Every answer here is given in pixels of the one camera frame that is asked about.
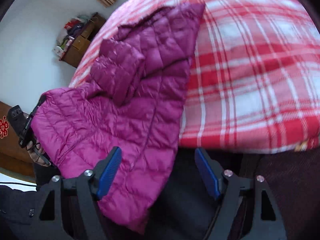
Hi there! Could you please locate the brown wooden desk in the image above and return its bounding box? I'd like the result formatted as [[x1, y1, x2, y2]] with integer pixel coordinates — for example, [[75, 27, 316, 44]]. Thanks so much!
[[59, 12, 106, 68]]

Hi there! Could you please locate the person's left hand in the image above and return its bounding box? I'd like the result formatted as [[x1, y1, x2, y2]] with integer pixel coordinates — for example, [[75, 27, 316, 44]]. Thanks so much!
[[26, 140, 51, 167]]

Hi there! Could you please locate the clutter pile on desk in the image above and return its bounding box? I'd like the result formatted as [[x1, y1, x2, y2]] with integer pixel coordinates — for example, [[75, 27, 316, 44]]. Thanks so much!
[[53, 15, 94, 57]]

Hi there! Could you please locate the magenta puffer down jacket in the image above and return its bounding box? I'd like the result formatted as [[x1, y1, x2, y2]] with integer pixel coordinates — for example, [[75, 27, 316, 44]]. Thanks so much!
[[31, 3, 205, 233]]

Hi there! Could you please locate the red white plaid bedspread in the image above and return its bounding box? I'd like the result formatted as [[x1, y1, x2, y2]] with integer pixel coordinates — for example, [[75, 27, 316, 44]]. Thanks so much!
[[70, 0, 319, 153]]

